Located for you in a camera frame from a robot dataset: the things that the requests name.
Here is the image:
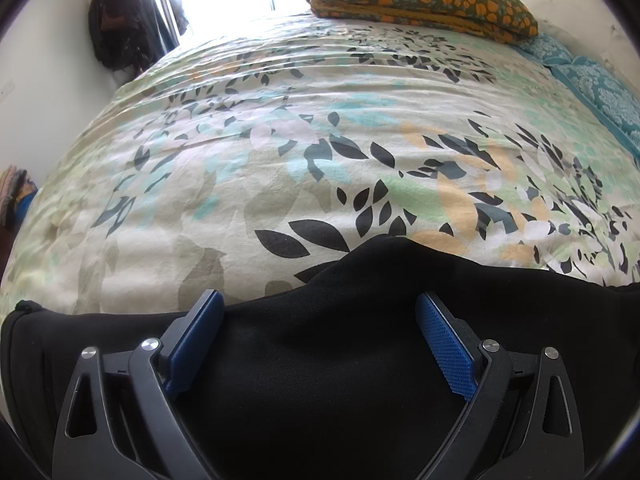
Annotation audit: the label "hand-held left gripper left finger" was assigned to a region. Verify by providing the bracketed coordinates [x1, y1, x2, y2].
[51, 289, 226, 480]

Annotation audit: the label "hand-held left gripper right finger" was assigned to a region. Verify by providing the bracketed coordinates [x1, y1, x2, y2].
[415, 291, 586, 480]

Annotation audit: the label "black pants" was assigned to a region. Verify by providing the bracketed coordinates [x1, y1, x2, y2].
[0, 237, 640, 480]

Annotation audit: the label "bed with floral leaf sheet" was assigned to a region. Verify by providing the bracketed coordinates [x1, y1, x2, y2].
[0, 10, 640, 316]

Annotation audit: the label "pile of folded clothes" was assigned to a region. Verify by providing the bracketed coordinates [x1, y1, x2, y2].
[0, 165, 38, 231]

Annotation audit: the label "large teal patterned pillow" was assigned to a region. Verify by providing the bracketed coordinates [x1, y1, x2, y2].
[550, 57, 640, 148]

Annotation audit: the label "small teal patterned pillow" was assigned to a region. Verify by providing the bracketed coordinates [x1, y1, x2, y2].
[517, 35, 576, 66]

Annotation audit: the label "dark hanging clothes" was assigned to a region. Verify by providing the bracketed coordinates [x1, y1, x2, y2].
[87, 0, 191, 73]

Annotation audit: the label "white padded headboard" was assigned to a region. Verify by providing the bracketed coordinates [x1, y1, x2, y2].
[512, 0, 640, 68]

